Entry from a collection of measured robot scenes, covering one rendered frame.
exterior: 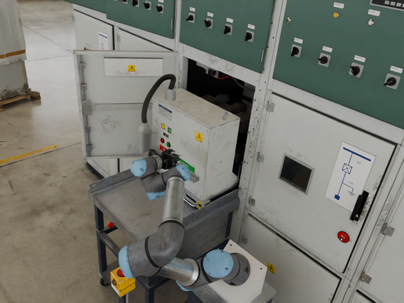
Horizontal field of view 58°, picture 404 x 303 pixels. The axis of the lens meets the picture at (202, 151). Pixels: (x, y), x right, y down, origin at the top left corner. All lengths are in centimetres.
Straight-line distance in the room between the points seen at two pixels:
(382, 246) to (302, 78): 82
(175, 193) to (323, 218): 79
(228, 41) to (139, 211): 105
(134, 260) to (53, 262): 180
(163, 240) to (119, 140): 136
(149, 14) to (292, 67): 106
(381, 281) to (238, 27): 136
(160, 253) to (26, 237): 216
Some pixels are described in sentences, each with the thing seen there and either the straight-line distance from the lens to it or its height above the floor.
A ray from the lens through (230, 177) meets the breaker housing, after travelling 217.
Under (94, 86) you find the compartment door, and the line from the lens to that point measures 239.
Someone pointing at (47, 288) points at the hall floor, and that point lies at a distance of 294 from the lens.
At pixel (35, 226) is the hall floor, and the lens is 343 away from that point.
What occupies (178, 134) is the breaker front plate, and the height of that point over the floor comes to 124.
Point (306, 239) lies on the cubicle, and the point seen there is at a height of 90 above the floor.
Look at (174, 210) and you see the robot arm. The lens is 140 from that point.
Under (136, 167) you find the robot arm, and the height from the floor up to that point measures 132.
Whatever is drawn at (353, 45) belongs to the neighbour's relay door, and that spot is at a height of 190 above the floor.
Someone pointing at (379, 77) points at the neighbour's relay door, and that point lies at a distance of 157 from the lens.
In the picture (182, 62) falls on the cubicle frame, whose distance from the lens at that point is 232.
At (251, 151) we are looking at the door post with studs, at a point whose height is 120.
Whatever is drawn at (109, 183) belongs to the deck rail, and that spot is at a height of 87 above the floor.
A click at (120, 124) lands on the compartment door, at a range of 250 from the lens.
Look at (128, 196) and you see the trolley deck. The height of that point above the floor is 85.
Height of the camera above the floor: 223
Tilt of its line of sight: 31 degrees down
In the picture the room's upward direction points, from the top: 6 degrees clockwise
